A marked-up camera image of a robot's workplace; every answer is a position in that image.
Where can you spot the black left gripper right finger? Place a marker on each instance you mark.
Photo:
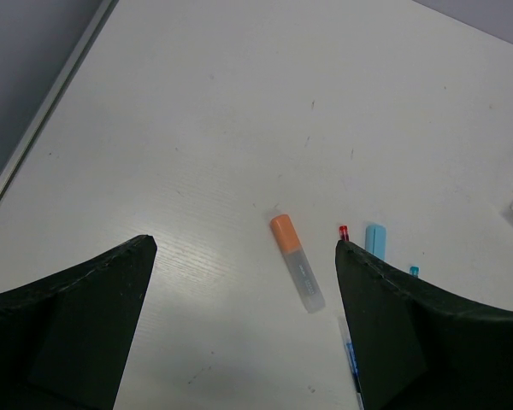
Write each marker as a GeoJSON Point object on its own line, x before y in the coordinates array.
{"type": "Point", "coordinates": [418, 346]}

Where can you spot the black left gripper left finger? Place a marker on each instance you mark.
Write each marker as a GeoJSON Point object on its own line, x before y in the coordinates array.
{"type": "Point", "coordinates": [65, 338]}

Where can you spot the orange highlighter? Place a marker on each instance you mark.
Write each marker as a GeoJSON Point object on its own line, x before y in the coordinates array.
{"type": "Point", "coordinates": [297, 263]}

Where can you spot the blue highlighter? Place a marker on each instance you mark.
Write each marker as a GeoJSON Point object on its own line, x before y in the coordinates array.
{"type": "Point", "coordinates": [375, 241]}

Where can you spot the blue pen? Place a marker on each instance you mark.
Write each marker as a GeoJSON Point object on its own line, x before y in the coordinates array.
{"type": "Point", "coordinates": [350, 353]}

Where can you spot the red pen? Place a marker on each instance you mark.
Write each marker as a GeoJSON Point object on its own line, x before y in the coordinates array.
{"type": "Point", "coordinates": [344, 233]}

